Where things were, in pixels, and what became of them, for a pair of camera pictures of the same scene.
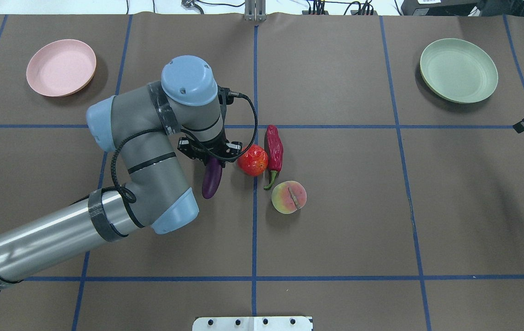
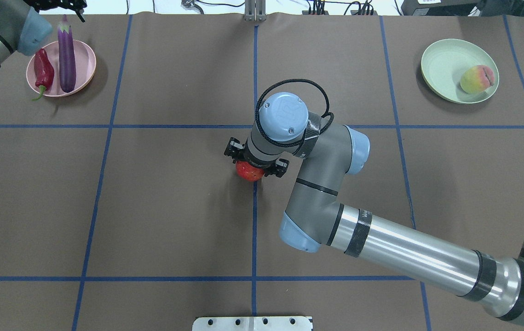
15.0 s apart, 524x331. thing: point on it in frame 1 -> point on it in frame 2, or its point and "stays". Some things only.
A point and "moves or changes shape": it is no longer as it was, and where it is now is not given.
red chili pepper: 275,153 moves or changes shape
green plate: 458,71 stays
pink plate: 60,68 stays
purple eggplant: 212,177 -> 66,45
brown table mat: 422,214 stays
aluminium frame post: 255,10 stays
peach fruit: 288,196 -> 476,79
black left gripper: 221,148 -> 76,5
